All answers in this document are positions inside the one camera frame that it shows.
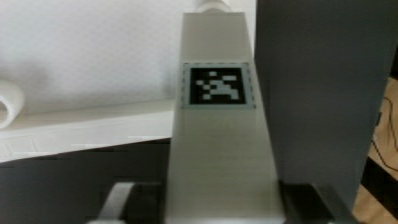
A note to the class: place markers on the white leg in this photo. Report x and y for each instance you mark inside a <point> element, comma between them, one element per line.
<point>222,188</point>

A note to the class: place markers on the white desk tabletop tray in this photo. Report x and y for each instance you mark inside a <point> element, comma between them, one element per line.
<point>89,53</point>

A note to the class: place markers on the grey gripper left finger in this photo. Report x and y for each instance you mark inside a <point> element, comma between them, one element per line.
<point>130,205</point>

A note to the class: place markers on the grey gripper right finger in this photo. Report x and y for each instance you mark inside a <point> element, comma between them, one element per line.
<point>313,204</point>

